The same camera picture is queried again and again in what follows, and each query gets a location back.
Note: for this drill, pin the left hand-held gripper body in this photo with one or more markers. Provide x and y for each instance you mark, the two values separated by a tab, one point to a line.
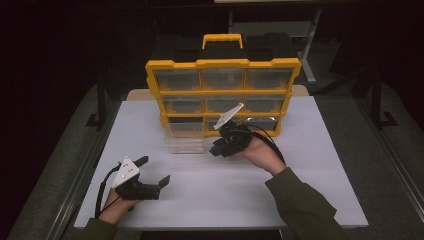
136	190

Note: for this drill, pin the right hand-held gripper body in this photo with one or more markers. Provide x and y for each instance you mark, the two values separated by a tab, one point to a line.
235	138

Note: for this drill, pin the clear plastic drawer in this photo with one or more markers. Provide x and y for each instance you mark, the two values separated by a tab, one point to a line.
185	140

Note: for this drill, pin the yellow organizer cabinet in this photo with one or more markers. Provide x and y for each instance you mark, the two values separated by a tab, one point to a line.
221	64

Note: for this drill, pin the person's left hand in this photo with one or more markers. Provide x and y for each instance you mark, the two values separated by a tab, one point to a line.
113	208

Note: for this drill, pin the person's right hand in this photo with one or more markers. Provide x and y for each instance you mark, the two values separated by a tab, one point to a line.
260	155

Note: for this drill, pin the set of clear drawers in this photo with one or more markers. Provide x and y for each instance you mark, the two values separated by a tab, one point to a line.
222	78

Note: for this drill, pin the black metal stand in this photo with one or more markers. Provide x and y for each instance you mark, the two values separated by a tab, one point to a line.
101	106
377	106

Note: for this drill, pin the white metal stand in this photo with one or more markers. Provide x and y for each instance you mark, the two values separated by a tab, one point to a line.
308	50

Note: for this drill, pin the aluminium frame rail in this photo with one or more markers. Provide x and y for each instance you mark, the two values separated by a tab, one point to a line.
85	170
400	166

